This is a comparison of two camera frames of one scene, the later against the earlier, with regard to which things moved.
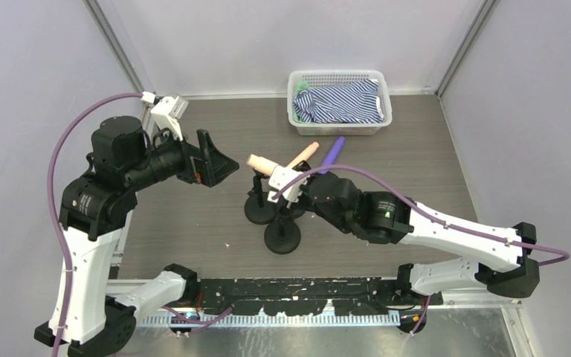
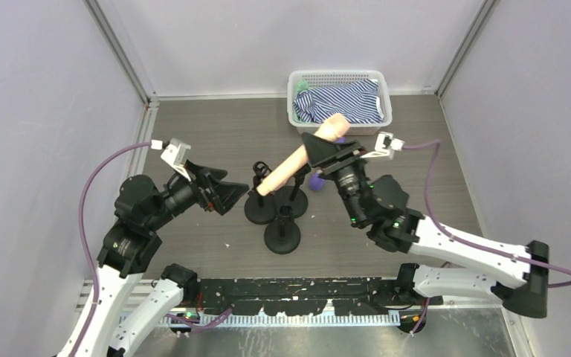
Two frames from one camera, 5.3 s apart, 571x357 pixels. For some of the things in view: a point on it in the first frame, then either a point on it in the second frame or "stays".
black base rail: x=298 y=297 stays
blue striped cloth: x=356 y=102 stays
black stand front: x=282 y=236 stays
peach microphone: x=261 y=163 -> x=334 y=129
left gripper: x=198 y=161 -> x=204 y=189
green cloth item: x=302 y=85 stays
